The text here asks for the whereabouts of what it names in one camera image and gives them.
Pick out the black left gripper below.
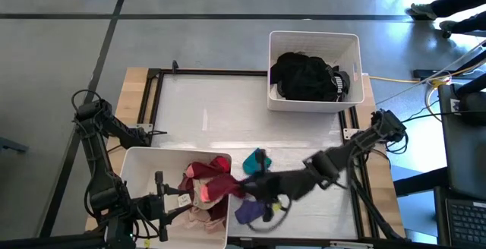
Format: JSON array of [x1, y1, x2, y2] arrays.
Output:
[[135, 170, 193, 243]]

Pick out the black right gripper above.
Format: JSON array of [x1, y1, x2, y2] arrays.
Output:
[[245, 148, 284, 222]]

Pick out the teal sock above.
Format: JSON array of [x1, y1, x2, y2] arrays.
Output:
[[241, 147, 273, 176]]

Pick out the purple garment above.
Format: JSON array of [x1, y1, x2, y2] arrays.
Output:
[[234, 199, 267, 225]]

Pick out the dark red garment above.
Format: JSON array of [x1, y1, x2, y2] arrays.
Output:
[[178, 175, 197, 195]]

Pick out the pale pink underwear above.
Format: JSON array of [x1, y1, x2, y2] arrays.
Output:
[[181, 206, 228, 235]]

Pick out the black garment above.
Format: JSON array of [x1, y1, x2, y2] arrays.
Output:
[[270, 51, 305, 87], [276, 53, 333, 102]]

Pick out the black Puma underwear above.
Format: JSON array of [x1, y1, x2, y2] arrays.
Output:
[[324, 65, 352, 102]]

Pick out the white woven plastic bin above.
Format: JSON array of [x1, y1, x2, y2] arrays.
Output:
[[267, 30, 365, 113], [103, 146, 233, 249]]

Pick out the black diagonal strut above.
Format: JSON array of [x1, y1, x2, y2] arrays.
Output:
[[348, 153, 406, 241]]

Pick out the grey furniture leg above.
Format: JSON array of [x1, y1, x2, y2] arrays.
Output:
[[0, 136, 30, 154]]

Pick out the black laptop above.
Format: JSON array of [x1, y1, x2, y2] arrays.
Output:
[[434, 185, 486, 249]]

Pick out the black floor stand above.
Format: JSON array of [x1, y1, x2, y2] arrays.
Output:
[[412, 47, 486, 82]]

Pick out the person's shoe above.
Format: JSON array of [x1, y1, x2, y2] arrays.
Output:
[[408, 2, 438, 20], [438, 20, 459, 33]]

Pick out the person's leg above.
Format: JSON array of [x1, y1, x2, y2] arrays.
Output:
[[430, 0, 486, 18], [450, 11, 486, 35]]

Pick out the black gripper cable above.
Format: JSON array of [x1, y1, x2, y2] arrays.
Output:
[[246, 199, 292, 234]]

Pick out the black frame crossbar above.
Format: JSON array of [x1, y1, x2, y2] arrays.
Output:
[[0, 233, 486, 249]]

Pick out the black metal table frame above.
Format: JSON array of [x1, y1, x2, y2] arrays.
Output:
[[138, 67, 381, 241]]

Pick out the black cable bundle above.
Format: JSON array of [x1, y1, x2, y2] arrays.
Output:
[[385, 129, 410, 156]]

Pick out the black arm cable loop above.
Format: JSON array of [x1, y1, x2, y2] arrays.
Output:
[[71, 89, 103, 109]]

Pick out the white cable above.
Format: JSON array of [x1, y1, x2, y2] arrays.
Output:
[[374, 39, 486, 105]]

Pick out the yellow cable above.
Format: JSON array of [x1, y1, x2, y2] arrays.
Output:
[[368, 61, 486, 89]]

